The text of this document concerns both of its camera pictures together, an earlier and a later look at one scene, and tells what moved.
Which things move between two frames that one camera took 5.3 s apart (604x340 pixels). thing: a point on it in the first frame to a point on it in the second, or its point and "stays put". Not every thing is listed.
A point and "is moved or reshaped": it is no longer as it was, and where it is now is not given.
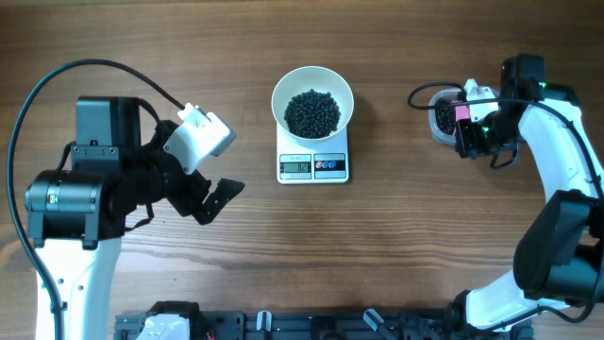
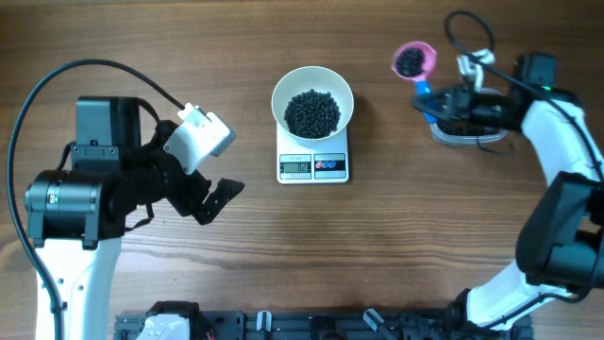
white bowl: (312, 104) stays put
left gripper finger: (217, 198) stays put
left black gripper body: (187, 190) stays put
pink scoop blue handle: (462, 113) is moved or reshaped
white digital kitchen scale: (311, 161) stays put
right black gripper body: (479, 137) to (478, 108)
